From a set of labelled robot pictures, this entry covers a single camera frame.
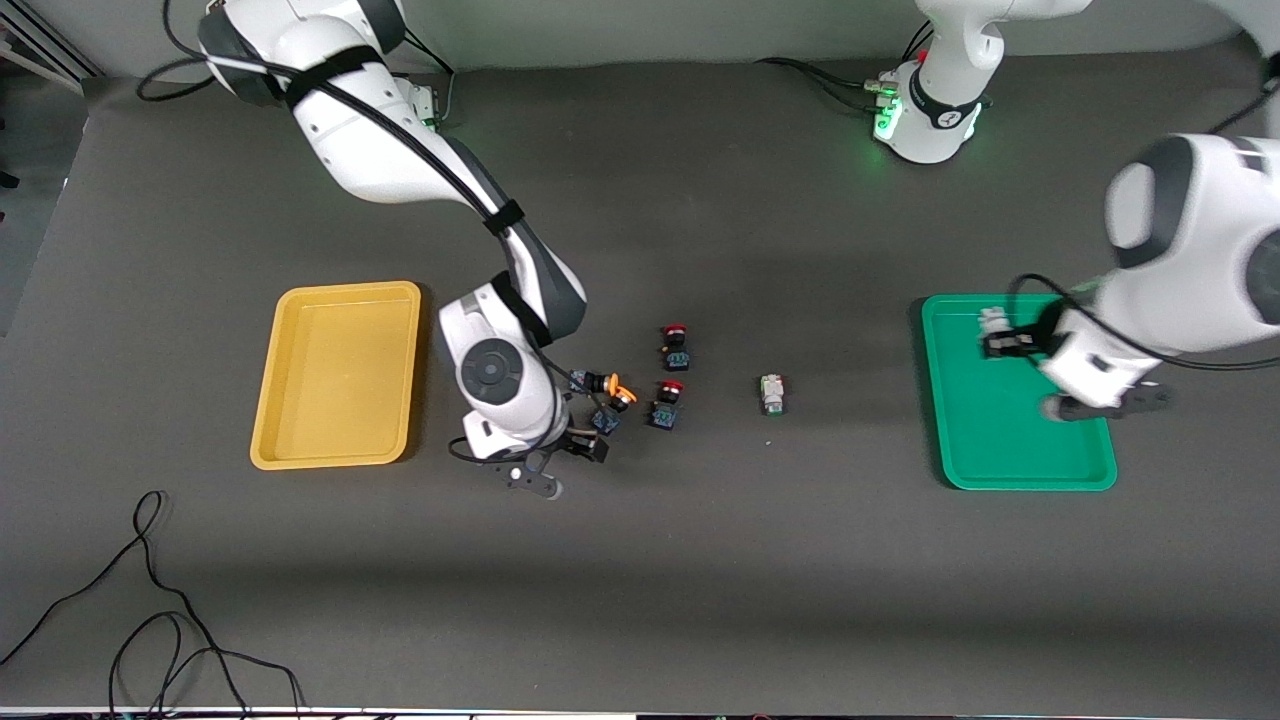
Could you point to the yellow plastic tray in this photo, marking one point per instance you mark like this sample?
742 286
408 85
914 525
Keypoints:
335 375

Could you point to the green plastic tray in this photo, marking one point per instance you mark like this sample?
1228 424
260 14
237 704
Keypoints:
1000 440

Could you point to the red push button switch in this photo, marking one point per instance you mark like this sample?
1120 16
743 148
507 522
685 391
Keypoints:
677 350
665 408

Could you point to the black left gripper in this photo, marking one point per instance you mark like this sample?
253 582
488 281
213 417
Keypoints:
1024 344

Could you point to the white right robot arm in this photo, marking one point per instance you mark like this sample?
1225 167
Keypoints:
370 150

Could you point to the dark gray table cloth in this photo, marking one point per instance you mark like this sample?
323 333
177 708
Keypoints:
640 580

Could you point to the metal frame rail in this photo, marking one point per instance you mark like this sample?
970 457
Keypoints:
40 45

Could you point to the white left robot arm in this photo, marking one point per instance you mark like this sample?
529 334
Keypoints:
935 110

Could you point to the white green push button switch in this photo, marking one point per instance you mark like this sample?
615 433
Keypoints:
772 395

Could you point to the yellow push button switch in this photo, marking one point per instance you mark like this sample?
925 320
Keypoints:
588 382
605 418

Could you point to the orange white switch block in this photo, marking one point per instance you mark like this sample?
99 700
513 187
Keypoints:
993 322

